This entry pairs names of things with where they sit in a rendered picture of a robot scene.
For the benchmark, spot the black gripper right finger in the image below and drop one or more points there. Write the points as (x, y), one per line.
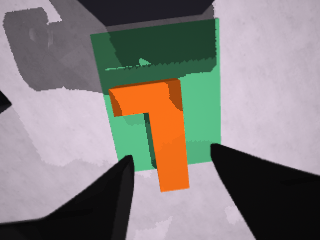
(277, 202)

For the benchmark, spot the orange l-shaped part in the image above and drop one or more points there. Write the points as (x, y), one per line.
(162, 99)

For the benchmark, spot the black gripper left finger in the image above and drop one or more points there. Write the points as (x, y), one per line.
(99, 212)

